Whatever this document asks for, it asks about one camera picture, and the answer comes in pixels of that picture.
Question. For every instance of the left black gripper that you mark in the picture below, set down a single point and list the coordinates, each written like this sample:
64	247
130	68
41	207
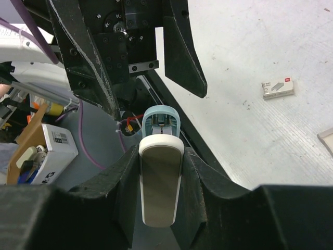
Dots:
124	33

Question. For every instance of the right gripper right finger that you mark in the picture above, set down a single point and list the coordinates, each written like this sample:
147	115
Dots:
217	213

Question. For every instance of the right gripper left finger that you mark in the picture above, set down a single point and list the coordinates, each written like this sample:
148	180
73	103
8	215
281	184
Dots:
97	214

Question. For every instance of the light blue white stapler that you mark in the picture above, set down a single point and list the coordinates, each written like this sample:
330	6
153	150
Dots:
161	153

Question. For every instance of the cardboard box with items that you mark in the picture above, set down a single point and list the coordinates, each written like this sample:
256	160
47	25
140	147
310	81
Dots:
44	152

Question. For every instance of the beige staple box tray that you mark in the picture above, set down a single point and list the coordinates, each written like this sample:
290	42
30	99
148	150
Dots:
326	139

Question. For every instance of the staple box with red label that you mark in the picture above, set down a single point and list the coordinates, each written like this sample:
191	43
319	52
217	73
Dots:
278	88

